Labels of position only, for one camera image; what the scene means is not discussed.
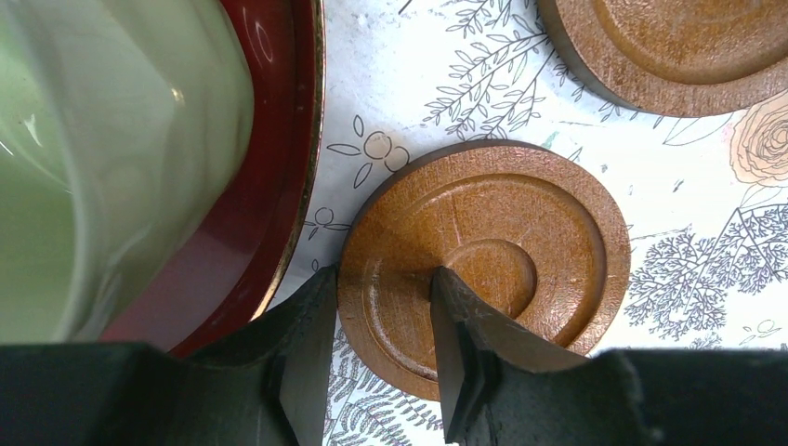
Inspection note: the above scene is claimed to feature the red round tray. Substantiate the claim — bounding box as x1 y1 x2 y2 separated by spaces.
102 1 325 357

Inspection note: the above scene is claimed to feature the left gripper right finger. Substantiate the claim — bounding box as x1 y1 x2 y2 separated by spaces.
430 267 787 445

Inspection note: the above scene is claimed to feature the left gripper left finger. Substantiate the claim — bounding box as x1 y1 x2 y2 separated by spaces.
1 266 337 445

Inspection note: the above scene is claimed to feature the light green mug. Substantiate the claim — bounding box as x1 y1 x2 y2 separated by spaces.
1 1 253 345

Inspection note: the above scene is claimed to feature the floral tablecloth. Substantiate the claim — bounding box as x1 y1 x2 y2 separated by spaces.
282 1 787 445

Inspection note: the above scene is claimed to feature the brown wooden coaster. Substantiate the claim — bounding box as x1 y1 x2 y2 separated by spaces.
338 140 631 400
537 0 787 117

